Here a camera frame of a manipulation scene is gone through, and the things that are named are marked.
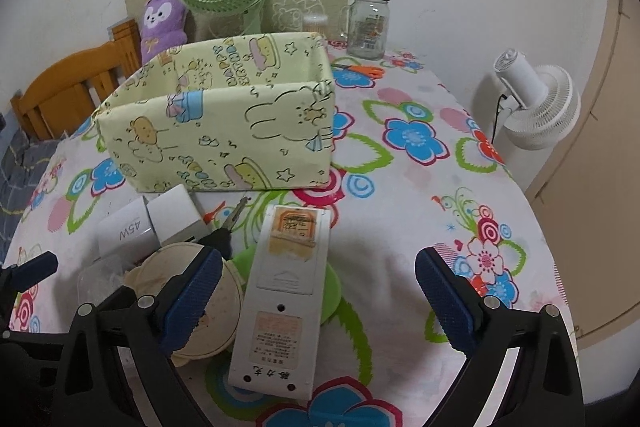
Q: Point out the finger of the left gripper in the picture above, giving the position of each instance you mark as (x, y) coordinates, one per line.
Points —
(20, 278)

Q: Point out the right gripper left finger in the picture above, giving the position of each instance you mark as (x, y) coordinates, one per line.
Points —
(152, 327)

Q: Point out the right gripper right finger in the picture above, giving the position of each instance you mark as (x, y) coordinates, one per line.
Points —
(450, 301)

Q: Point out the clear plastic box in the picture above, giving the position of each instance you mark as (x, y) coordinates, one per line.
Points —
(99, 280)

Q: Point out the cream round container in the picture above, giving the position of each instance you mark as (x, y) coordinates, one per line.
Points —
(217, 327)

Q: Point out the white 45W charger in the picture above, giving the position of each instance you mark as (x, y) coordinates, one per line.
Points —
(128, 233)

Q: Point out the black key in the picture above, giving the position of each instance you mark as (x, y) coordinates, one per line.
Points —
(220, 239)

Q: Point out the white cube charger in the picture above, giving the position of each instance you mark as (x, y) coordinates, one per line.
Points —
(175, 218)

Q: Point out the green rounded case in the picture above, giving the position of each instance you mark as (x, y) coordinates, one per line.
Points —
(241, 263)

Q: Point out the white remote control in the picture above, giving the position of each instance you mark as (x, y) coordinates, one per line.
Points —
(276, 344)

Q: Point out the plaid grey blanket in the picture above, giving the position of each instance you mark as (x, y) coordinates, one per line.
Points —
(22, 165)

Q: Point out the wooden chair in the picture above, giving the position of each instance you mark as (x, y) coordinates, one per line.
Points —
(60, 99)

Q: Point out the yellow cartoon storage box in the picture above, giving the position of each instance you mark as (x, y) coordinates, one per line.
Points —
(243, 113)

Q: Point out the floral tablecloth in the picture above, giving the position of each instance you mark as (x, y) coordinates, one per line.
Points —
(411, 169)

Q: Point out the white floor fan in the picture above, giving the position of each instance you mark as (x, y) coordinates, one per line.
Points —
(541, 105)

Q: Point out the purple plush toy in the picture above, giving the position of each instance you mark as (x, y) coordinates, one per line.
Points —
(162, 27)

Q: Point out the cotton swab container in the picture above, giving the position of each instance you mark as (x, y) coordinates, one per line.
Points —
(317, 23)

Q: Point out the glass jar green lid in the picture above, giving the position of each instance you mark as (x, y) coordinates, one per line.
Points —
(368, 28)

